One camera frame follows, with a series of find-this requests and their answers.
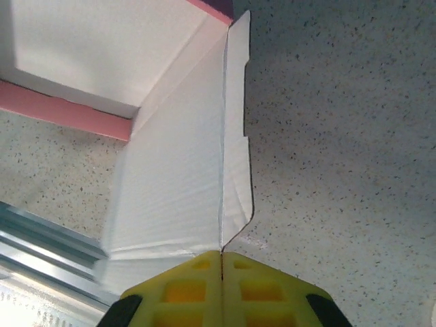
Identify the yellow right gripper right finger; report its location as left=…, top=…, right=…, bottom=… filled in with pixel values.
left=221, top=251, right=354, bottom=327

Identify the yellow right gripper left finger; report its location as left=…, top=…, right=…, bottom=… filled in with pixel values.
left=102, top=250, right=223, bottom=327

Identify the pink paper box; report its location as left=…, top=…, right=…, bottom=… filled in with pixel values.
left=0, top=0, right=256, bottom=296

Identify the aluminium rail frame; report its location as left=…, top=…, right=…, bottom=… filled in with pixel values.
left=0, top=200, right=113, bottom=314

